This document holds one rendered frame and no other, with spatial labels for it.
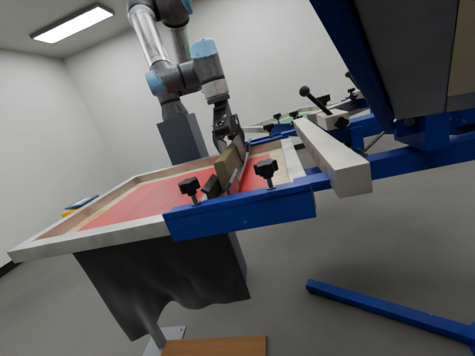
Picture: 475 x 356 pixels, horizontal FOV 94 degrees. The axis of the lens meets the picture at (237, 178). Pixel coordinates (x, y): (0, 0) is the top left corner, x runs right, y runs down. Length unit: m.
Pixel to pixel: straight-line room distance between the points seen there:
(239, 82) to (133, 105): 2.24
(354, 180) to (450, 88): 0.18
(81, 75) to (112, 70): 0.72
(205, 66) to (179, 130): 0.65
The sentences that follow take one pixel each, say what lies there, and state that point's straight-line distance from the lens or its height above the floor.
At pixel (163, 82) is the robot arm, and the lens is 0.77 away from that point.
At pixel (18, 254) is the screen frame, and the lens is 0.84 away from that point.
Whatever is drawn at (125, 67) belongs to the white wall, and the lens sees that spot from 5.33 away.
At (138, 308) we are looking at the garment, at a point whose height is 0.67.
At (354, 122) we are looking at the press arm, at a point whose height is 1.04.
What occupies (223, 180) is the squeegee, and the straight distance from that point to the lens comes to 0.55.
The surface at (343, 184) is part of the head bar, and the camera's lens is 0.38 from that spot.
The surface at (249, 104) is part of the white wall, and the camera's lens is 4.50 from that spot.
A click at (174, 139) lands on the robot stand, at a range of 1.30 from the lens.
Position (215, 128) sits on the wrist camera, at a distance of 0.61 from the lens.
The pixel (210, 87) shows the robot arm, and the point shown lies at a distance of 0.68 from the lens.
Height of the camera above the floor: 1.17
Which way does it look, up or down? 18 degrees down
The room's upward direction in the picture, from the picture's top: 17 degrees counter-clockwise
